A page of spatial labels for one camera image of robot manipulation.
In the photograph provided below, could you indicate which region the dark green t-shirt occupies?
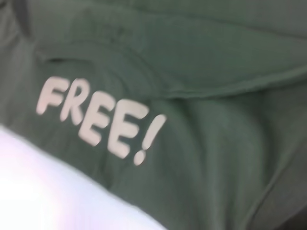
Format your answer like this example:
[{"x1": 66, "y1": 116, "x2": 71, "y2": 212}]
[{"x1": 0, "y1": 0, "x2": 307, "y2": 230}]

